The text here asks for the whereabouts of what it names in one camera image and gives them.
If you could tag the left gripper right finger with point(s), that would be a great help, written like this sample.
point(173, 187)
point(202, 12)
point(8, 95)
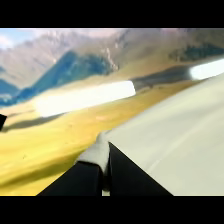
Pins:
point(130, 176)

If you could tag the cream white garment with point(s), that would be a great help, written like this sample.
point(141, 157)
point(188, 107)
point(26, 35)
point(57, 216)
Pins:
point(180, 140)

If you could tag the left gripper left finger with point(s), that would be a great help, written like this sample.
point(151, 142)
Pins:
point(80, 181)

